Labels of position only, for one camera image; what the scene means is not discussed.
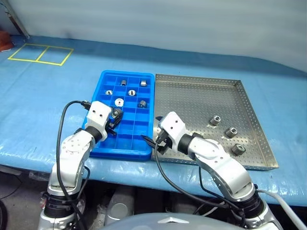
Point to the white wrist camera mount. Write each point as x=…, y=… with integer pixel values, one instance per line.
x=97, y=115
x=173, y=124

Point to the grey metal frame post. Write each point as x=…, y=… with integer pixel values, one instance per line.
x=24, y=30

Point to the perforated steel tray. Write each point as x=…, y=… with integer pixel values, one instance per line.
x=192, y=100

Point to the red orange box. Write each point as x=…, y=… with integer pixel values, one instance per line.
x=4, y=40

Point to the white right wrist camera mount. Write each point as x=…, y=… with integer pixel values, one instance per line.
x=173, y=124

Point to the grey rounded cylinder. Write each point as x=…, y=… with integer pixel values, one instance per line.
x=120, y=208

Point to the blue plastic compartment tray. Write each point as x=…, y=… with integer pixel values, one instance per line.
x=127, y=143

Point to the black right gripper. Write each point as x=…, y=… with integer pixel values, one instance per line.
x=161, y=140

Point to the grey robot torso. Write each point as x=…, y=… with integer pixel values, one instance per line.
x=168, y=224

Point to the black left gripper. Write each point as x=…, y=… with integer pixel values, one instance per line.
x=111, y=125

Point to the small metal roller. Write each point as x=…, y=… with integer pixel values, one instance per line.
x=231, y=132
x=215, y=120
x=116, y=112
x=142, y=103
x=131, y=92
x=143, y=83
x=123, y=82
x=109, y=92
x=238, y=149
x=119, y=102

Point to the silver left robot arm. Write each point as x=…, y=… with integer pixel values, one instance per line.
x=72, y=148

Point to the blue plastic table cover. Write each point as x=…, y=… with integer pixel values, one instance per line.
x=48, y=95

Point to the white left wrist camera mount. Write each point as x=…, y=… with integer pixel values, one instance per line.
x=97, y=115

